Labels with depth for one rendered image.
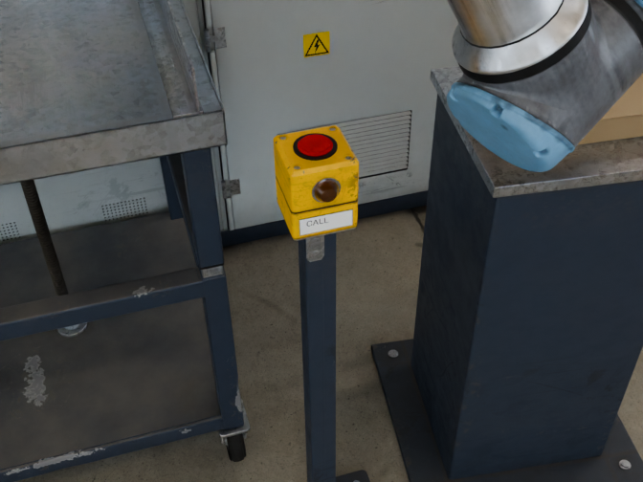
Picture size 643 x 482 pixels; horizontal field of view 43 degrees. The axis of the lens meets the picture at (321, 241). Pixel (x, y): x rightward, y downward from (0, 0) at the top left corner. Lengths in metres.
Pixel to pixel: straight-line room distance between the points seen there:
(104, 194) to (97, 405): 0.57
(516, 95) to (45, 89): 0.64
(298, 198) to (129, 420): 0.80
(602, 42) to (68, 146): 0.65
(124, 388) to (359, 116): 0.85
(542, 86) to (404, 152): 1.24
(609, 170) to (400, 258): 1.00
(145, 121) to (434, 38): 1.02
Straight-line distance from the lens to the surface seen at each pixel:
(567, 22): 0.90
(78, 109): 1.14
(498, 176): 1.15
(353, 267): 2.08
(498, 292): 1.30
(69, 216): 2.03
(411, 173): 2.17
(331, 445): 1.33
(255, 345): 1.91
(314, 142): 0.93
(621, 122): 1.25
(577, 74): 0.92
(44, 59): 1.28
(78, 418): 1.63
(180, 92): 1.14
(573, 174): 1.18
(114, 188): 1.99
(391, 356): 1.86
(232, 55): 1.83
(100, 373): 1.69
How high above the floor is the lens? 1.44
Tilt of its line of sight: 42 degrees down
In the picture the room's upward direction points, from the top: 1 degrees counter-clockwise
